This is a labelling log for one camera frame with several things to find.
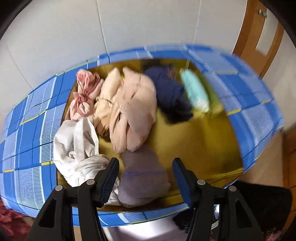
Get beige cream garment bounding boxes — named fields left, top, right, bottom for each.
left=94, top=67, right=123, bottom=137

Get blue plaid cloth cover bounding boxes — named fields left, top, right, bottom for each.
left=1, top=44, right=284, bottom=226

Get pink floral garment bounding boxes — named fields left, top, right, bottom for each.
left=65, top=69, right=104, bottom=123

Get black trouser leg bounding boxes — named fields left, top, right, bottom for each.
left=234, top=181, right=292, bottom=239

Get dark red gold-lined box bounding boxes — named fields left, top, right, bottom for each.
left=62, top=58, right=242, bottom=211

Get wooden door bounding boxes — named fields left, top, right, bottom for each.
left=233, top=1, right=284, bottom=78

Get lavender sock roll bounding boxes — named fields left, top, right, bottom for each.
left=118, top=145, right=170, bottom=208

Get teal cloth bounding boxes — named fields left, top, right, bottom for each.
left=180, top=69, right=210, bottom=113

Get red fabric bag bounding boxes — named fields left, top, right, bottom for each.
left=1, top=200, right=31, bottom=240

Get tan beige garment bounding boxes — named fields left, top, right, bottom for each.
left=109, top=66, right=157, bottom=154

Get silver door handle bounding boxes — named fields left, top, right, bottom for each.
left=257, top=9, right=267, bottom=18

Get open white drawer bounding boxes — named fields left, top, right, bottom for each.
left=103, top=217, right=187, bottom=241

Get navy blue garment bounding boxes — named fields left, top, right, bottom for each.
left=144, top=65, right=193, bottom=123

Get white grey garment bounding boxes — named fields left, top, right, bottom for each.
left=53, top=116, right=122, bottom=207

